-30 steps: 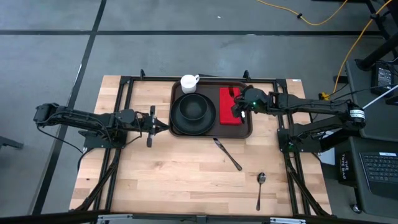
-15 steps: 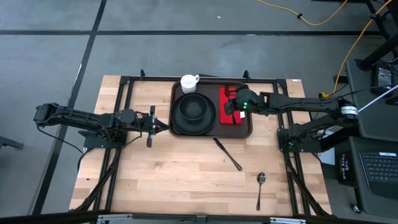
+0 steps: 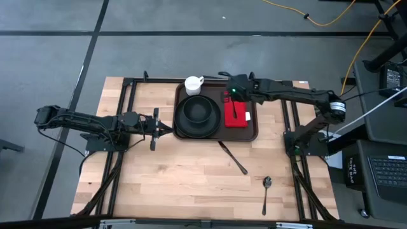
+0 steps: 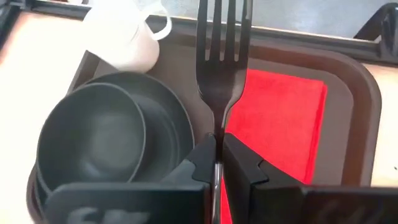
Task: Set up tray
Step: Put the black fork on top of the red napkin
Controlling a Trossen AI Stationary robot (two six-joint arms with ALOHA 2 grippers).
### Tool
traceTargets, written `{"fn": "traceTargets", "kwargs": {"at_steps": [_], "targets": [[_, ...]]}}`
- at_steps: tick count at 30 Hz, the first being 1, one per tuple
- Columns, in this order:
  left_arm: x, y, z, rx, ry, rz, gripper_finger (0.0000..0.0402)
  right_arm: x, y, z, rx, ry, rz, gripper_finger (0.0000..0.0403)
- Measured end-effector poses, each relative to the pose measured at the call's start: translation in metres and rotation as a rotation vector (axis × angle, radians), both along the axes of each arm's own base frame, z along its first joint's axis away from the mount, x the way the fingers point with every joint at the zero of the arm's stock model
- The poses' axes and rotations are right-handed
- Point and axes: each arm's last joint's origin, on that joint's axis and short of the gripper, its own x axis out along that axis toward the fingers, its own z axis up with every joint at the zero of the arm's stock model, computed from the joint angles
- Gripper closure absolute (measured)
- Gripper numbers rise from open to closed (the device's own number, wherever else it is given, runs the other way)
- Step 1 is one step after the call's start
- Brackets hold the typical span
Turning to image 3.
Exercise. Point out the black knife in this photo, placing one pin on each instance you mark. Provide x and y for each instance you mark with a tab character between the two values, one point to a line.
233	158

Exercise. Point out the black laptop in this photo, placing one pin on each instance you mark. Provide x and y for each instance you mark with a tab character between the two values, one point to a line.
391	171

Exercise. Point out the black rig bar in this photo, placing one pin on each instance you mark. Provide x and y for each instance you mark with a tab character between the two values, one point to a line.
203	224

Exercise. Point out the white mug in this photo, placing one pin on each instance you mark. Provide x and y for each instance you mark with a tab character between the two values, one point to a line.
192	85

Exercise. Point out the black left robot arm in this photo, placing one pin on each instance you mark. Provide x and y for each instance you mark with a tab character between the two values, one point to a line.
79	122

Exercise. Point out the black plate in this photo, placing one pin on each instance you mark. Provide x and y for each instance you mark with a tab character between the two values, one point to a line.
197	130

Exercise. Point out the black caster wheel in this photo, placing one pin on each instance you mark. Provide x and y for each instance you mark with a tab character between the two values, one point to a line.
364	213

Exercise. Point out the grey side desk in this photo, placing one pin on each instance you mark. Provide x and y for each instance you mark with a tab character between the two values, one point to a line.
388	127

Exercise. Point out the brown plastic tray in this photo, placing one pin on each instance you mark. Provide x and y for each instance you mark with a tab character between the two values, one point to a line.
251	133

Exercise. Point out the black tote bag box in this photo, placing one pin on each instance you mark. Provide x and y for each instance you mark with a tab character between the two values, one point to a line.
354	173

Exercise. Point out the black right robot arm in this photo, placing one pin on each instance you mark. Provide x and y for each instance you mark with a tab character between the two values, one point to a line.
302	93

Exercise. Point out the dark metal spoon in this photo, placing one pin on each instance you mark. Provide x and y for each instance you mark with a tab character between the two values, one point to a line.
267	183

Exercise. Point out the black floor stand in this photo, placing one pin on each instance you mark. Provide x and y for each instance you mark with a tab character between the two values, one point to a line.
391	51

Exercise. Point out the grey furniture leg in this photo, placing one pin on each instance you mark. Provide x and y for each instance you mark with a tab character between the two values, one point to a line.
9	145

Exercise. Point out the red cloth napkin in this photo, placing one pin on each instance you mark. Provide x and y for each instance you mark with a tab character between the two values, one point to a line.
241	122

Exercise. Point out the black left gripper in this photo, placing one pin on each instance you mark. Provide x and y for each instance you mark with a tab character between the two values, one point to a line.
155	127

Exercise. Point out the black metal table frame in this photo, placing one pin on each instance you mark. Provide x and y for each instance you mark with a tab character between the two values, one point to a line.
127	82

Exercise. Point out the black bowl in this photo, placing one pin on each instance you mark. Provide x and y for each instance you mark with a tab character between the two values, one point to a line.
197	109

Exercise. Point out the black electronic device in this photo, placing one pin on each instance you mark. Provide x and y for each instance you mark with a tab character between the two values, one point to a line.
391	78

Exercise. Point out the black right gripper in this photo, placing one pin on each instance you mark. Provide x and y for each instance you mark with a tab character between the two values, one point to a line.
243	89

